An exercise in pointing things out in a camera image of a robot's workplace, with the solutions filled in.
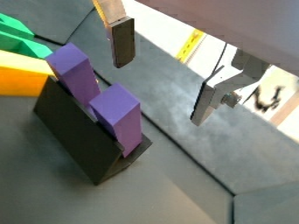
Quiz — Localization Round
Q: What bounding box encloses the purple U-shaped block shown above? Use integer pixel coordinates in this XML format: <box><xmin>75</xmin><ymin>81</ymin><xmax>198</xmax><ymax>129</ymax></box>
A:
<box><xmin>46</xmin><ymin>43</ymin><xmax>142</xmax><ymax>157</ymax></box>

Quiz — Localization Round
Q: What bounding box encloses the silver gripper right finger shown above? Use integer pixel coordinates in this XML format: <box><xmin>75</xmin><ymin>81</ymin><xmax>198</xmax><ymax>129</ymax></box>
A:
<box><xmin>191</xmin><ymin>49</ymin><xmax>270</xmax><ymax>126</ymax></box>

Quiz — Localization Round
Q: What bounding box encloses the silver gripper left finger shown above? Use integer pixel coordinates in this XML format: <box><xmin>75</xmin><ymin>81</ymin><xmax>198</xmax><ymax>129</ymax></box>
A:
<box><xmin>93</xmin><ymin>0</ymin><xmax>137</xmax><ymax>68</ymax></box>

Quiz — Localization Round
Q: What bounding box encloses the yellow long bar block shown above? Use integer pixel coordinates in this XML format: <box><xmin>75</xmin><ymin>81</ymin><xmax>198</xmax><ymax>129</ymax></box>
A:
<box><xmin>0</xmin><ymin>50</ymin><xmax>54</xmax><ymax>96</ymax></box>

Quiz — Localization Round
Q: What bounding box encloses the black angled fixture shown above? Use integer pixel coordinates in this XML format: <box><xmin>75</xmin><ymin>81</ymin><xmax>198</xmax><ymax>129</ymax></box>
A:
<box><xmin>34</xmin><ymin>76</ymin><xmax>153</xmax><ymax>186</ymax></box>

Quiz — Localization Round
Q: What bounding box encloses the green S-shaped block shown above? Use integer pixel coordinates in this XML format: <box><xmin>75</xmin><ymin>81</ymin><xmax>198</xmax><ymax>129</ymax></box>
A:
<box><xmin>0</xmin><ymin>13</ymin><xmax>53</xmax><ymax>59</ymax></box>

